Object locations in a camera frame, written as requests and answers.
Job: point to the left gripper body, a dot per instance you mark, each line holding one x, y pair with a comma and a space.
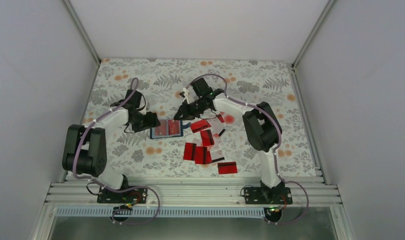
142, 123

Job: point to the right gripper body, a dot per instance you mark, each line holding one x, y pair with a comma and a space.
194, 111

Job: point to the red card gold ribbon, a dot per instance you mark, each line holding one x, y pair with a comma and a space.
174, 127

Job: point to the blue card holder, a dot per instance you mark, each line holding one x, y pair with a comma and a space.
183, 126

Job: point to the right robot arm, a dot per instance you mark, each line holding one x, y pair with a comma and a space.
262, 128

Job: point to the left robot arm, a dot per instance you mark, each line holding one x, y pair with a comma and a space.
85, 149

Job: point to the red card black stripe top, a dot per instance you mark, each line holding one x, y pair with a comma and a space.
199, 125

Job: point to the red card black stripe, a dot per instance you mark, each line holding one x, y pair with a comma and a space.
225, 168
199, 125
189, 151
202, 156

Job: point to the translucent red circle card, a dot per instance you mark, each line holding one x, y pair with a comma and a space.
227, 118

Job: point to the red card black stripe left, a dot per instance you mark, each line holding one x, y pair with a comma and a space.
189, 151

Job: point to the red card black stripe front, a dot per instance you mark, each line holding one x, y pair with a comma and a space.
202, 156

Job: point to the white card black stripe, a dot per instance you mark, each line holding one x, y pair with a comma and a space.
216, 156

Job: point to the red card black stripe middle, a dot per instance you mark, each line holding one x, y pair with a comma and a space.
225, 168

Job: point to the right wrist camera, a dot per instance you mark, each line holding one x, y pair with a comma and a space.
201, 88

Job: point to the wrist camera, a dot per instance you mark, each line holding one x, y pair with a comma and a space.
136, 102
201, 88

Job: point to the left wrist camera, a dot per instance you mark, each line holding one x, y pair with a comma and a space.
136, 102

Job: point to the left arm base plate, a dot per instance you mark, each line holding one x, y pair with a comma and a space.
135, 196

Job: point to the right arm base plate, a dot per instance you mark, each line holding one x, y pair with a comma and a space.
258, 196

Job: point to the aluminium rail frame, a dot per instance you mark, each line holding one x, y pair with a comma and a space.
200, 191

